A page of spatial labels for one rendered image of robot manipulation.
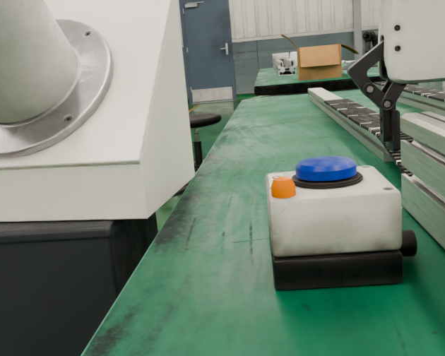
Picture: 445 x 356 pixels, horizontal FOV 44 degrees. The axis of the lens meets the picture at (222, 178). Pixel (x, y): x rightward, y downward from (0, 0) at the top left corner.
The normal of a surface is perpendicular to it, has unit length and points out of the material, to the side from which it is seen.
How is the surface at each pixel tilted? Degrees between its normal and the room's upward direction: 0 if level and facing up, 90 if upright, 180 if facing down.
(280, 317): 0
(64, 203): 90
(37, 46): 105
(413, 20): 90
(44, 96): 119
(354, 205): 90
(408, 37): 91
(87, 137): 45
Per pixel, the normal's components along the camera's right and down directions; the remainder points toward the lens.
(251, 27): -0.09, 0.22
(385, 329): -0.09, -0.97
